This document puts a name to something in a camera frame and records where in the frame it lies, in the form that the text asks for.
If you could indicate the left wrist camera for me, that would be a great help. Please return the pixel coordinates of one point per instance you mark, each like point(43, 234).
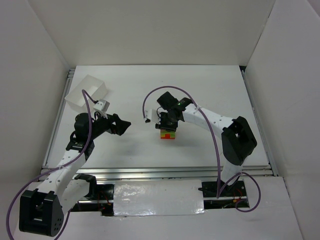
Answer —
point(101, 106)

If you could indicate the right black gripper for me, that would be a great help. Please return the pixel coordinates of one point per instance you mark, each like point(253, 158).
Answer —
point(165, 126)

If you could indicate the aluminium rail frame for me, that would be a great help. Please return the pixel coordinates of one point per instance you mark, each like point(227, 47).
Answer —
point(140, 153)

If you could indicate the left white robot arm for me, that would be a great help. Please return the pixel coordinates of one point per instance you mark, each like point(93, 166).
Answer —
point(42, 210)

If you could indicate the shiny white tape sheet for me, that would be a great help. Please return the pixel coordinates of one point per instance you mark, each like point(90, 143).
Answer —
point(158, 198)

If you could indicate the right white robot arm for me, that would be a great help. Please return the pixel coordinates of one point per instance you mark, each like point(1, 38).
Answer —
point(238, 140)

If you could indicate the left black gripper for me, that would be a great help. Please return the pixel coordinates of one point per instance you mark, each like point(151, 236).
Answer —
point(112, 124)

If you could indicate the red rectangular wood block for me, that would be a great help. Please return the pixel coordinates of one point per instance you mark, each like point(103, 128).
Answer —
point(167, 137)

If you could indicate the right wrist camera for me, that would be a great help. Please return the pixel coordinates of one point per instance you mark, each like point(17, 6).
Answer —
point(151, 115)

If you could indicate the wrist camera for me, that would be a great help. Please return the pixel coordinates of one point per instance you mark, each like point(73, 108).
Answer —
point(101, 106)
point(151, 115)

